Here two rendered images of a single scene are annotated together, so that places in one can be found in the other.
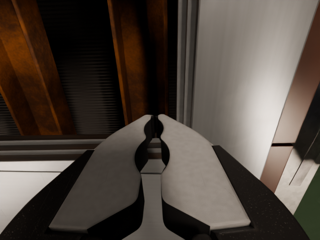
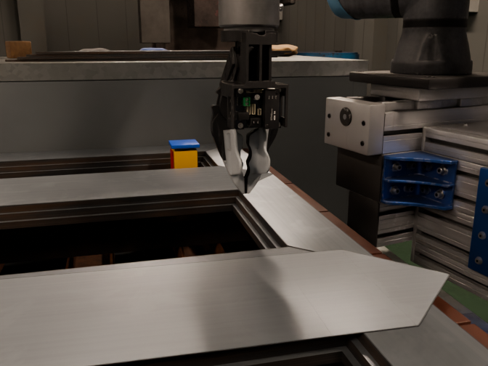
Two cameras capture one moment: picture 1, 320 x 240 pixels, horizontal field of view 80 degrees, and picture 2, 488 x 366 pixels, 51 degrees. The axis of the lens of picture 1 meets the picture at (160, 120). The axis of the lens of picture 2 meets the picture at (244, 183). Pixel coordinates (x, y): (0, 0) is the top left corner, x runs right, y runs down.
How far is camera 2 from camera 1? 0.74 m
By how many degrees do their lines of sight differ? 105
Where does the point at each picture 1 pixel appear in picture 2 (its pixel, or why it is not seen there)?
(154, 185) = (264, 263)
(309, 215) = not seen: outside the picture
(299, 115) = (363, 242)
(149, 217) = (274, 291)
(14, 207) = (79, 303)
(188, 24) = (254, 219)
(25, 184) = (116, 277)
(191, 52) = (260, 224)
